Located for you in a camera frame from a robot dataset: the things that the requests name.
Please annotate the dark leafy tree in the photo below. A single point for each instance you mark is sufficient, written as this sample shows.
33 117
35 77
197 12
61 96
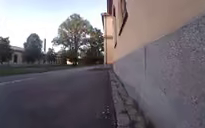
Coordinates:
97 43

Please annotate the large leafy tree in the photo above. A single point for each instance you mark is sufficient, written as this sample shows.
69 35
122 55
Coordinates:
75 33

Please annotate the small tree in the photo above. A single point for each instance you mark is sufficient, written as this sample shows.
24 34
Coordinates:
3 48
51 55

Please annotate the grey asphalt road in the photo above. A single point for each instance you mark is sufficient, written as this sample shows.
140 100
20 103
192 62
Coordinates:
56 100

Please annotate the tall thin chimney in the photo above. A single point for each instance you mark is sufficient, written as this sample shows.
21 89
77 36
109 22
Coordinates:
44 45

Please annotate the yellow building with grey base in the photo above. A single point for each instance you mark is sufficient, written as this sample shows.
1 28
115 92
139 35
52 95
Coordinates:
163 40

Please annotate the dark round tree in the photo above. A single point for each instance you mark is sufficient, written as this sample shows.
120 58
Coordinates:
33 46

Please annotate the grass strip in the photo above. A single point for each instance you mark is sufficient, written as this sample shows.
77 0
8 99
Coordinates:
16 70

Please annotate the pale cobblestone line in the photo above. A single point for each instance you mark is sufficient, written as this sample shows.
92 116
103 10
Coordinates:
10 81

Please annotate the cobblestone strip along wall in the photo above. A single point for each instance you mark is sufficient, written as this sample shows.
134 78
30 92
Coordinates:
121 103

